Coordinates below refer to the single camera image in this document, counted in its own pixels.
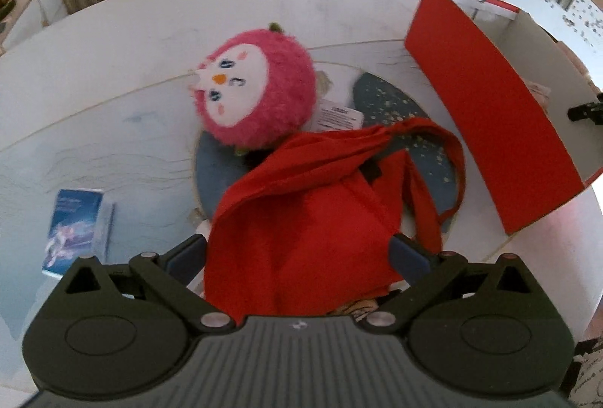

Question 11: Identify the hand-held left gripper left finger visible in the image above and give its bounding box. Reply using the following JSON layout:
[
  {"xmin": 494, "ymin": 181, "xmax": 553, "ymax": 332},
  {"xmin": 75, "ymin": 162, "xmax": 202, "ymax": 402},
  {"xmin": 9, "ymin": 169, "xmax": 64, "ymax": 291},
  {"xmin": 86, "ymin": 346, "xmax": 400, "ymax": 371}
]
[{"xmin": 61, "ymin": 235, "xmax": 234, "ymax": 334}]

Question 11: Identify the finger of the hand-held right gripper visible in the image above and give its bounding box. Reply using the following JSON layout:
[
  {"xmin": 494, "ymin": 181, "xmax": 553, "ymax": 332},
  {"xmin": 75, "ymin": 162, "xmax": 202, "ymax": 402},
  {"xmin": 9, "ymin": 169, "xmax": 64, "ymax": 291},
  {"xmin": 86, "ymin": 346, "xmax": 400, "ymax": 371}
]
[{"xmin": 567, "ymin": 92, "xmax": 603, "ymax": 126}]

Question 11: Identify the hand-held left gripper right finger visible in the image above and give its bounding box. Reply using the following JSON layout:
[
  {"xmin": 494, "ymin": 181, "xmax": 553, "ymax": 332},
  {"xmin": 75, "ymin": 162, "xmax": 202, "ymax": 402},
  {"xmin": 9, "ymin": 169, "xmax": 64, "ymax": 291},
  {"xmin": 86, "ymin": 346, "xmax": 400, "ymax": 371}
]
[{"xmin": 363, "ymin": 233, "xmax": 538, "ymax": 336}]

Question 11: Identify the red cloth bag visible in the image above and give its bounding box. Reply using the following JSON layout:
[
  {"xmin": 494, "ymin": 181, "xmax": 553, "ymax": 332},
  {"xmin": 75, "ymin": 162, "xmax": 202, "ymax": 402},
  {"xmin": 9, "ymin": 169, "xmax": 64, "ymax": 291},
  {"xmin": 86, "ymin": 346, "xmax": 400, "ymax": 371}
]
[{"xmin": 204, "ymin": 118, "xmax": 467, "ymax": 327}]

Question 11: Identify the small blue box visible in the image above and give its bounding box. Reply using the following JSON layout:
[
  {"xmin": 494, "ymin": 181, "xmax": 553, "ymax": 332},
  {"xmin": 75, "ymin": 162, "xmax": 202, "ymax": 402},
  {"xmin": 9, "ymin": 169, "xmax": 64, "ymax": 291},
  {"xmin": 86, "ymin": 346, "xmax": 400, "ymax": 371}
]
[{"xmin": 41, "ymin": 189, "xmax": 116, "ymax": 281}]

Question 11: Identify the red and white cardboard box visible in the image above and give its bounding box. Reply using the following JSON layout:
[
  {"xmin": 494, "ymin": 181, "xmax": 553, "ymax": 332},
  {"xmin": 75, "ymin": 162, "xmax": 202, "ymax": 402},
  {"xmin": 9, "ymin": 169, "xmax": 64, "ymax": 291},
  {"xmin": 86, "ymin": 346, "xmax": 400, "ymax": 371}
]
[{"xmin": 404, "ymin": 0, "xmax": 603, "ymax": 235}]

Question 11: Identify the blue speckled round mat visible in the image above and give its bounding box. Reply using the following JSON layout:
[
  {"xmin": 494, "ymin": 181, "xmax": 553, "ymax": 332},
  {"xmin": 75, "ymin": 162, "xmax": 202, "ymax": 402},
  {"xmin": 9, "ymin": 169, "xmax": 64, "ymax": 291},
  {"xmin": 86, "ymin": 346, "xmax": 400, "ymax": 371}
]
[{"xmin": 193, "ymin": 72, "xmax": 461, "ymax": 234}]

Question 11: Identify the pink plush toy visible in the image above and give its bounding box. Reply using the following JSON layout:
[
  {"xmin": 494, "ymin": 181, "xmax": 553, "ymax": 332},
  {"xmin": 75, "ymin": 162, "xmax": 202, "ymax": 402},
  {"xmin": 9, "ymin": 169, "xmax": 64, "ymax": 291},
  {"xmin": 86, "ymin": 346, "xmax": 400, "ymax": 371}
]
[{"xmin": 188, "ymin": 22, "xmax": 364, "ymax": 156}]

